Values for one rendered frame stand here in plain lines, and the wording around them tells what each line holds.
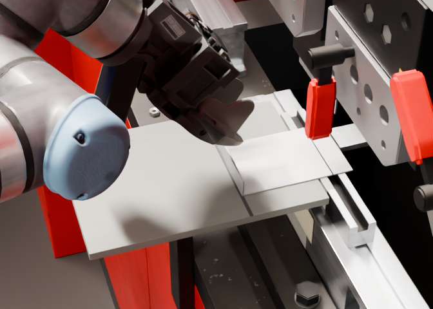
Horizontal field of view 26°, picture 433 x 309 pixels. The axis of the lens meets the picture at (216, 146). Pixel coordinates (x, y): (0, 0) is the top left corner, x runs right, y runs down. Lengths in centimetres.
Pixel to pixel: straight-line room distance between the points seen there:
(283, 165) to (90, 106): 38
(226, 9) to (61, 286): 109
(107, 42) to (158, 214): 23
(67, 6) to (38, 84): 11
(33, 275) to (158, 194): 131
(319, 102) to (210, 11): 56
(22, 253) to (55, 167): 167
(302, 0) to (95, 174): 29
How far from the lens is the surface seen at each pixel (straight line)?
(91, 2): 82
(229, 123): 97
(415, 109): 65
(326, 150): 107
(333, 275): 102
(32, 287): 228
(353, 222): 99
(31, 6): 80
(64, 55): 195
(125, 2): 84
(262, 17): 151
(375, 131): 79
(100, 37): 84
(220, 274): 110
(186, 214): 99
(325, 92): 81
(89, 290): 225
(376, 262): 100
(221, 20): 134
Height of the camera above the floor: 170
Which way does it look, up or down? 41 degrees down
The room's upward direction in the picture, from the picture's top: straight up
